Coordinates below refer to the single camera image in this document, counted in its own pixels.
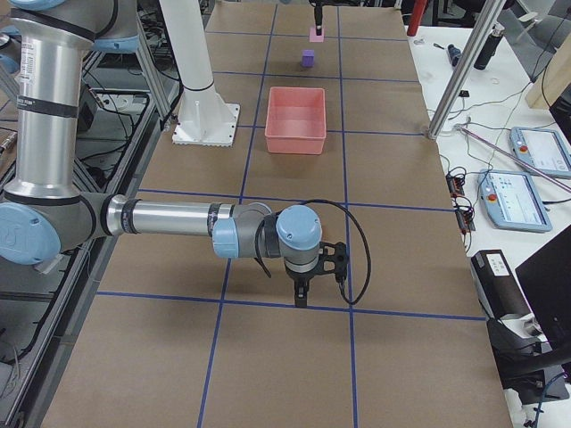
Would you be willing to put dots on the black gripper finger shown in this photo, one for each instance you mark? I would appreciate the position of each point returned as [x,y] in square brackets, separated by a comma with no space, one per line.
[318,18]

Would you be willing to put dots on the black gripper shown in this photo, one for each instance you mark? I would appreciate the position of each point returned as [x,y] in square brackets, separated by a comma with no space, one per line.
[300,278]

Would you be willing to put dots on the pink foam block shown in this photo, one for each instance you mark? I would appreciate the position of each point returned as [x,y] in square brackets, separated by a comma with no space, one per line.
[314,37]

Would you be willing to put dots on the purple foam block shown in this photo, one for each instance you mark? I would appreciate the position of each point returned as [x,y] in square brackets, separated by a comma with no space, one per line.
[308,58]

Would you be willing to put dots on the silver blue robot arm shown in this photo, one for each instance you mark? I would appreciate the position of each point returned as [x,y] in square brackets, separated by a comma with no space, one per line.
[43,214]

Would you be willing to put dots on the pink plastic bin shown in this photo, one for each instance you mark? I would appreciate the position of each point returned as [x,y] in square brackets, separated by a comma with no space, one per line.
[296,120]

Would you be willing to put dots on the red cylinder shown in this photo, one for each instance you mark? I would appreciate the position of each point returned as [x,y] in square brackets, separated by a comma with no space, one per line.
[416,17]

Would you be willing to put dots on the black blue handheld tool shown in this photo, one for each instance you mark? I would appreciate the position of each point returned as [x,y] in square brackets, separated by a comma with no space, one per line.
[454,55]

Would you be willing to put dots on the black water bottle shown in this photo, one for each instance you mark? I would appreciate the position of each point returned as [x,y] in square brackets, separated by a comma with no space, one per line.
[490,46]

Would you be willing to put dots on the small circuit board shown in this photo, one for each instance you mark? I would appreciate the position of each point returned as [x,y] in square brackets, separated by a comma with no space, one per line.
[463,207]

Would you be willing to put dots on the metal rod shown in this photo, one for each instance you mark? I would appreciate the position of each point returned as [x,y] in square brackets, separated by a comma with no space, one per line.
[519,162]

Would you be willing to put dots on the black box with label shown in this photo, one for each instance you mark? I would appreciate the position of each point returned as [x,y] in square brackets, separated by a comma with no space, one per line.
[496,286]

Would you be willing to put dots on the near blue teach pendant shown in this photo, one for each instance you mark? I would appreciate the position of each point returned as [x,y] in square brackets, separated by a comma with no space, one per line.
[512,201]

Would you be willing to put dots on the blue teach pendant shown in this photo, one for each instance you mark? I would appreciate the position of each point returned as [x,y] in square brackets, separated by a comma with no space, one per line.
[512,201]
[545,149]

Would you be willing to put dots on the wooden board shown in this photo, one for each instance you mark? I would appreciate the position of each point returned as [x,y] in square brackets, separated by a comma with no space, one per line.
[552,82]

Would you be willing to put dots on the black monitor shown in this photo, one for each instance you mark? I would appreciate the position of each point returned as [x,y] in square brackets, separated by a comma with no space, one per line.
[545,280]

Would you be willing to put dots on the far blue teach pendant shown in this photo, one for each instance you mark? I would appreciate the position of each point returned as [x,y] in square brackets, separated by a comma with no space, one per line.
[545,149]

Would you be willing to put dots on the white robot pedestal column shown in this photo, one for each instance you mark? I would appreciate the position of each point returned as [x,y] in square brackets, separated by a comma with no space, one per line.
[203,116]

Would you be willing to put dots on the aluminium frame post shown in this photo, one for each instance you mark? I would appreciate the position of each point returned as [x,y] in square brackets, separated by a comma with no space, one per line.
[474,45]

